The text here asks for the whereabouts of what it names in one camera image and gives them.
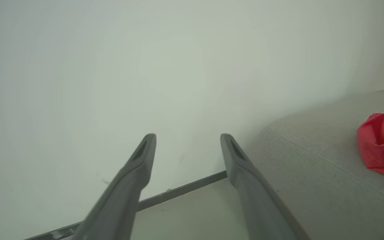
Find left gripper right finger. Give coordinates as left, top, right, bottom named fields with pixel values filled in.
left=220, top=133, right=311, bottom=240

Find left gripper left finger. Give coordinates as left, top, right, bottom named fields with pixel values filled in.
left=73, top=133, right=157, bottom=240

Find red shorts with white trim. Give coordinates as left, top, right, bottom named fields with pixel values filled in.
left=356, top=107, right=384, bottom=183

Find grey fabric sofa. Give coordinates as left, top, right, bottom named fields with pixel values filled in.
left=245, top=89, right=384, bottom=240

